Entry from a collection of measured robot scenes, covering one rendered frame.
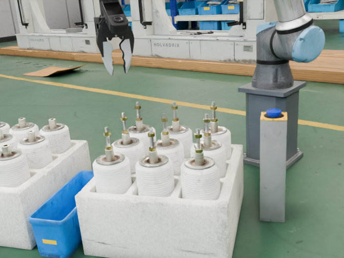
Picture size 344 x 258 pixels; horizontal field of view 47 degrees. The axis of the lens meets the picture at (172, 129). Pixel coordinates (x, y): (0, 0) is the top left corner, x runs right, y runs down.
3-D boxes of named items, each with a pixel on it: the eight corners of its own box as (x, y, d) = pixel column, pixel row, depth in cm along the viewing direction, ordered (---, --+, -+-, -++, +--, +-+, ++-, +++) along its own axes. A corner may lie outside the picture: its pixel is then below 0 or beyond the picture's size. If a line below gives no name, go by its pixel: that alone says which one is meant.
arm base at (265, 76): (263, 79, 158) (263, 54, 155) (300, 82, 149) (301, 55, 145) (243, 87, 147) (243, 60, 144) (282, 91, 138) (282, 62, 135)
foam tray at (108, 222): (133, 187, 142) (128, 141, 137) (243, 194, 132) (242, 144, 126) (84, 255, 107) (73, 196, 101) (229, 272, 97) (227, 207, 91)
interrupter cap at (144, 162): (169, 167, 97) (169, 164, 97) (138, 170, 97) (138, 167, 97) (168, 155, 105) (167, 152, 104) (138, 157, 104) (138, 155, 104)
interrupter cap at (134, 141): (145, 143, 114) (145, 140, 114) (124, 151, 110) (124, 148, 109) (128, 137, 120) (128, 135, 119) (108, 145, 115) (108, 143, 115)
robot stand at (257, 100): (261, 146, 170) (261, 77, 160) (303, 155, 159) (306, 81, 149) (238, 162, 157) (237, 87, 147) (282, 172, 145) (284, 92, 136)
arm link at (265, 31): (275, 54, 152) (276, 17, 148) (299, 58, 140) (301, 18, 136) (249, 58, 148) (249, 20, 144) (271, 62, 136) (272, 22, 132)
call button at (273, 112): (266, 114, 111) (266, 107, 110) (281, 114, 110) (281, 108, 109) (265, 119, 107) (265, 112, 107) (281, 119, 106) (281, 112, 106)
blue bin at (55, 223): (85, 201, 135) (80, 169, 131) (115, 204, 132) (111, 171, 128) (34, 257, 108) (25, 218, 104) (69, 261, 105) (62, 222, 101)
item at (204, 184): (179, 235, 101) (174, 170, 95) (190, 215, 109) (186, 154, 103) (216, 239, 98) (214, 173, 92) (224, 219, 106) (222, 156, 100)
